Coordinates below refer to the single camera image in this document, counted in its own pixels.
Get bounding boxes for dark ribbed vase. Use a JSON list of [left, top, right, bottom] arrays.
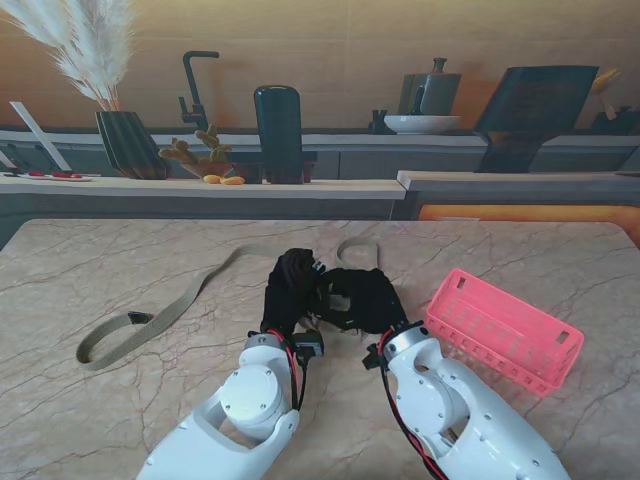
[[94, 110, 174, 181]]

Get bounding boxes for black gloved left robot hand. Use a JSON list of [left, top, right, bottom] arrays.
[[260, 248, 327, 337]]

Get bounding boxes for white speckled bowl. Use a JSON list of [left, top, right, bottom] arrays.
[[382, 114, 462, 136]]

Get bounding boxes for white pampas grass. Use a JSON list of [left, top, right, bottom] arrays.
[[0, 0, 139, 113]]

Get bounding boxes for red black cable bundle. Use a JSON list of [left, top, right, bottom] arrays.
[[267, 328, 307, 414], [377, 332, 446, 480]]

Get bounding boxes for dark angular stand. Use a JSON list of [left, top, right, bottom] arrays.
[[472, 65, 600, 174]]

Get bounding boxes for beige woven belt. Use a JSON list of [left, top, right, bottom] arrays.
[[74, 237, 384, 372]]

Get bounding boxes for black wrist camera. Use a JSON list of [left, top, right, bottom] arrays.
[[361, 342, 387, 372], [289, 331, 327, 360]]

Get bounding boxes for green cactus plant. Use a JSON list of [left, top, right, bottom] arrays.
[[157, 123, 234, 179]]

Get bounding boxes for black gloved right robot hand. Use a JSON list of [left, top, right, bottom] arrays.
[[313, 267, 409, 337]]

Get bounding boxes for grey lidded pot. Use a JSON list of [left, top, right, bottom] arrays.
[[398, 57, 463, 118]]

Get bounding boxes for black kitchen faucet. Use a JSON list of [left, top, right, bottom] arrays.
[[178, 50, 221, 133]]

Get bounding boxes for white leaning board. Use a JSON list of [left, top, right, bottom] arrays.
[[8, 100, 73, 172]]

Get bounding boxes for yellow wooden utensil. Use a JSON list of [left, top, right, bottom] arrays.
[[589, 68, 624, 120]]

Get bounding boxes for plate with red food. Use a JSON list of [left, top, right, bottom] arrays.
[[16, 170, 94, 183]]

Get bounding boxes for yellow lemons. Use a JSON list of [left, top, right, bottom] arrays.
[[201, 173, 247, 187]]

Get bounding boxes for small dark container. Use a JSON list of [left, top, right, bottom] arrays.
[[592, 105, 640, 135]]

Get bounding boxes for pink plastic storage basket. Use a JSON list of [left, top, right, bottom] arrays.
[[424, 268, 586, 399]]

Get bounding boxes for tall black appliance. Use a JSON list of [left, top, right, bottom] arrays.
[[227, 84, 319, 185]]

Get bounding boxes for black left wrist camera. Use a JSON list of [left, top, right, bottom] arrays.
[[289, 331, 327, 360]]

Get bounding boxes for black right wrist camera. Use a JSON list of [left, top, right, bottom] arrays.
[[361, 342, 387, 372]]

